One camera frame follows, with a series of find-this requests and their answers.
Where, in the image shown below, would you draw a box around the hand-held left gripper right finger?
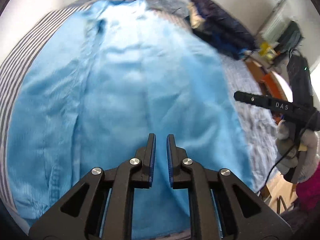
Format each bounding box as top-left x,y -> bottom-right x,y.
166,134 -> 293,240

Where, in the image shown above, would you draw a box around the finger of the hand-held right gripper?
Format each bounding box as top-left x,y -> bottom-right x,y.
234,91 -> 315,120

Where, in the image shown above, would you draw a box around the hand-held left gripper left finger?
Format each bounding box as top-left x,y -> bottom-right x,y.
29,133 -> 157,240

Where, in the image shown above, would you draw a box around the light blue work coat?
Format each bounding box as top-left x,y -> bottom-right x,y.
7,0 -> 257,239

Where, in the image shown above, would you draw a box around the person's right forearm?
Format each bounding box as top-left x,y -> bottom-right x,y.
294,129 -> 320,184

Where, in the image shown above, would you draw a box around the dark hanging clothes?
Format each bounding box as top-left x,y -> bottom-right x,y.
277,21 -> 302,53

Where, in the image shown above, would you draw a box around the stack of folded dark clothes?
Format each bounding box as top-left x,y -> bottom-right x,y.
185,0 -> 258,60

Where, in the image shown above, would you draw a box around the person's right hand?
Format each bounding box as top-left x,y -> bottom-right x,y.
276,119 -> 304,183

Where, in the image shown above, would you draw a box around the striped hanging towel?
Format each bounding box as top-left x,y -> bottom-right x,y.
262,5 -> 290,43

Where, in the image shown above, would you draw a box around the person's magenta clothing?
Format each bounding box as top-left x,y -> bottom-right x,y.
296,176 -> 320,212

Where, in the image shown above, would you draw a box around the blue striped bed quilt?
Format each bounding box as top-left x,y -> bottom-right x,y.
0,0 -> 284,240

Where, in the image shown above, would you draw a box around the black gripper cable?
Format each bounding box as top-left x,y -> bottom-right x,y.
257,127 -> 307,195

